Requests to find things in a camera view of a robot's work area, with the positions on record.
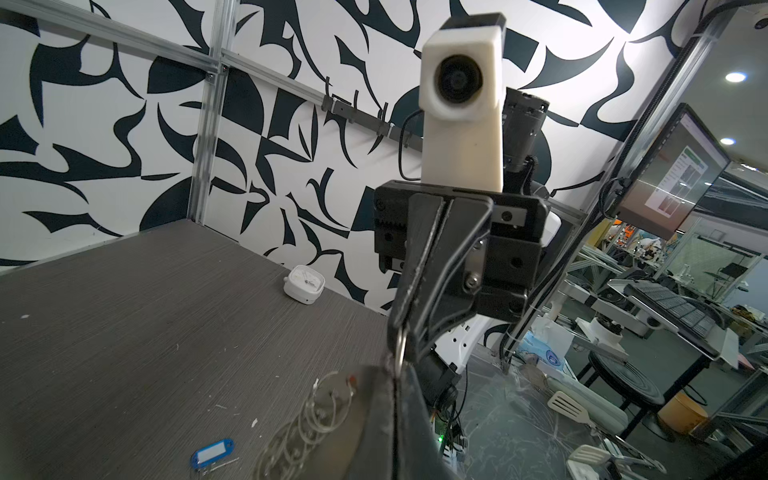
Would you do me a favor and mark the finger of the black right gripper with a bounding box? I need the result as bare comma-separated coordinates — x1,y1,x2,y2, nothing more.
405,196,493,362
387,193,445,348

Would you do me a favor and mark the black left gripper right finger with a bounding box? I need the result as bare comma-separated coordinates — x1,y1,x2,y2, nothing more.
395,365,456,480

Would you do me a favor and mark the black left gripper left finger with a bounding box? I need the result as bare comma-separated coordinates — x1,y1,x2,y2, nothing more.
345,366,396,479

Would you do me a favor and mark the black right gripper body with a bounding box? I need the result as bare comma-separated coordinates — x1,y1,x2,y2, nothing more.
374,181,548,321

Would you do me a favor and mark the silver keyring chain with keys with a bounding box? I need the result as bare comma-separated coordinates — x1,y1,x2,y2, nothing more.
251,326,410,480

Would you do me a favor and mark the blue key tag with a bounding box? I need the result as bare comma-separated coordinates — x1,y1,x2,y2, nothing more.
190,438,234,470

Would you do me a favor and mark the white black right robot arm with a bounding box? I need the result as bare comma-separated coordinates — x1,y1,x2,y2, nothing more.
374,89,549,413

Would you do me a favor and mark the white square clock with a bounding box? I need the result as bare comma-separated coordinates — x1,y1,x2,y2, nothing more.
283,265,326,305

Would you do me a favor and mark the white spatula on floor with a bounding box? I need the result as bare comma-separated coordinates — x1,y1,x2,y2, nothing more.
547,391,595,427

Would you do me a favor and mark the black wall hook rail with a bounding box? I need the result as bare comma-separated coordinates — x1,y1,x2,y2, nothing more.
321,76,423,152

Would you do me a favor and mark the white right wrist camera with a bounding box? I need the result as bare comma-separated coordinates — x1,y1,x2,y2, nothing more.
419,12,506,192

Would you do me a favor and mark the wall mounted computer monitor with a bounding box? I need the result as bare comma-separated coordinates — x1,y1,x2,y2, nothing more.
615,103,731,240

